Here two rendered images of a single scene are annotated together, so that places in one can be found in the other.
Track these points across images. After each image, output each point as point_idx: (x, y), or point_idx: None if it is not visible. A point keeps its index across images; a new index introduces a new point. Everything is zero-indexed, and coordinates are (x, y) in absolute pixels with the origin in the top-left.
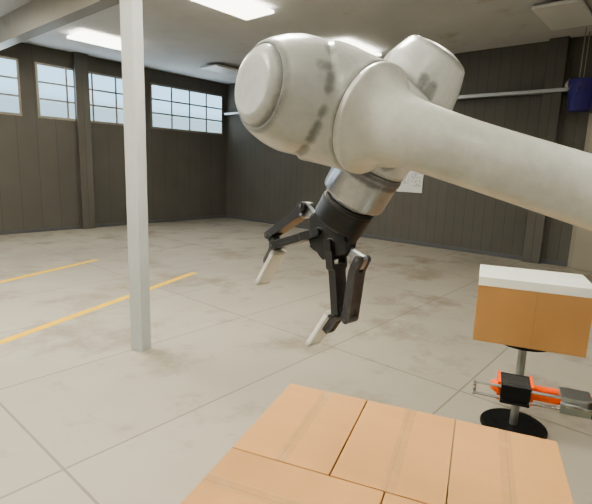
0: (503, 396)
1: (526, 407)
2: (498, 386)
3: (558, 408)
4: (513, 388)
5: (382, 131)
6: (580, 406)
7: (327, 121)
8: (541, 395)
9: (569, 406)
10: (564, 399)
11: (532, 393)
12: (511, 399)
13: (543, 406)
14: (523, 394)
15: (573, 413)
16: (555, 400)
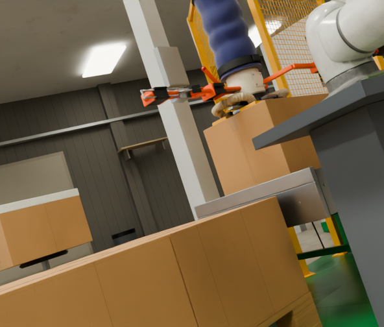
0: (157, 95)
1: (169, 96)
2: (153, 89)
3: (180, 94)
4: (159, 87)
5: None
6: (185, 91)
7: None
8: (170, 89)
9: (183, 90)
10: (178, 89)
11: (167, 89)
12: (161, 95)
13: (174, 95)
14: (164, 91)
15: (185, 96)
16: (176, 91)
